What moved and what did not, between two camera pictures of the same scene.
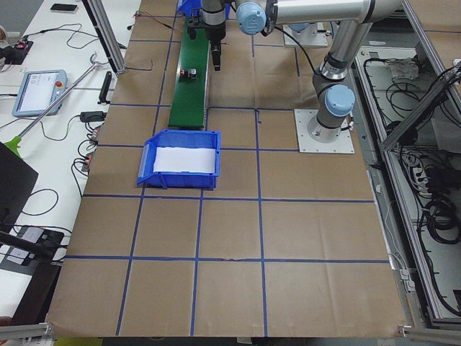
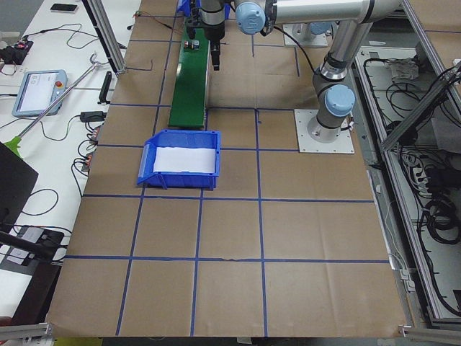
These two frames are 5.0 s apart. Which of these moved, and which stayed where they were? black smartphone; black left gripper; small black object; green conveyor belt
Moved: small black object
Stayed: black left gripper; black smartphone; green conveyor belt
